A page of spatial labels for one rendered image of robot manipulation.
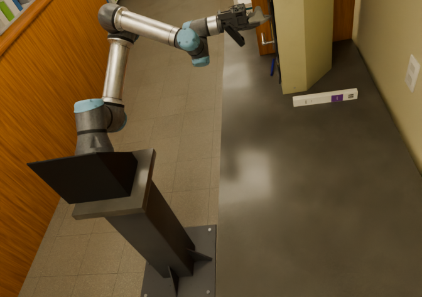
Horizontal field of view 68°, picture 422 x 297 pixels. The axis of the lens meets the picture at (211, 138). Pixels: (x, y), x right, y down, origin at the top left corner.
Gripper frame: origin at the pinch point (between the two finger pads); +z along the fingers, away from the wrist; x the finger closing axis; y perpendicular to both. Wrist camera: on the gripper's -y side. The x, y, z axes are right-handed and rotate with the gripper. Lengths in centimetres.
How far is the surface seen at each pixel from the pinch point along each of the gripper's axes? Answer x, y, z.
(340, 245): -80, -37, 12
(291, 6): -4.6, 5.3, 8.8
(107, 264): -43, -131, -129
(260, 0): 32.4, -6.1, -1.8
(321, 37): 3.6, -15.6, 21.7
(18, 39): 96, -22, -192
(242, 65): 25.9, -37.0, -16.8
